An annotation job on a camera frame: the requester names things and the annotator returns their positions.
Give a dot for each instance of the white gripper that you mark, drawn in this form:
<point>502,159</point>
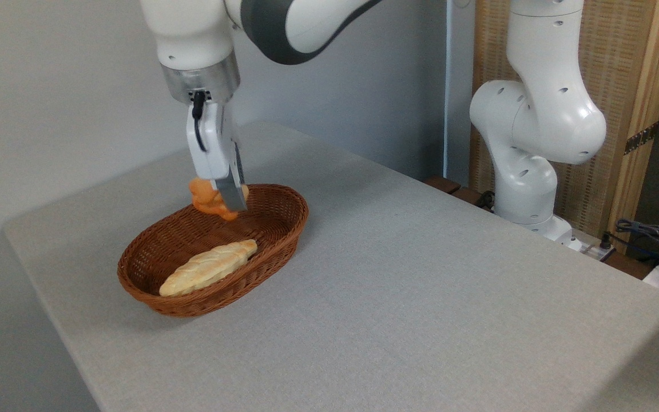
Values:
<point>206,149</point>

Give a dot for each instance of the brown wicker oval basket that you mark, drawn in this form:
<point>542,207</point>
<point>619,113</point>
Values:
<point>192,237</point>

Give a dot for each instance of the wooden woven screen panel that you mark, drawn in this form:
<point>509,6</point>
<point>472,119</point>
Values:
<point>621,57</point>

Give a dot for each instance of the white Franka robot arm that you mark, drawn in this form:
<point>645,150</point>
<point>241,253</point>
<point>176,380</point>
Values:
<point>192,34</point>

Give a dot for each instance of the round flower-shaped bread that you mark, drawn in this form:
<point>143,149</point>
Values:
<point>205,199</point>

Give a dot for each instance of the long braided bread loaf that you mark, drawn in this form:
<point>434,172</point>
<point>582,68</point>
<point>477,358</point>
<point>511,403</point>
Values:
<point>209,268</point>

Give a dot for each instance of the grey tablecloth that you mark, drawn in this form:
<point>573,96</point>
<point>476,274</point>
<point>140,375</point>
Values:
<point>421,286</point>

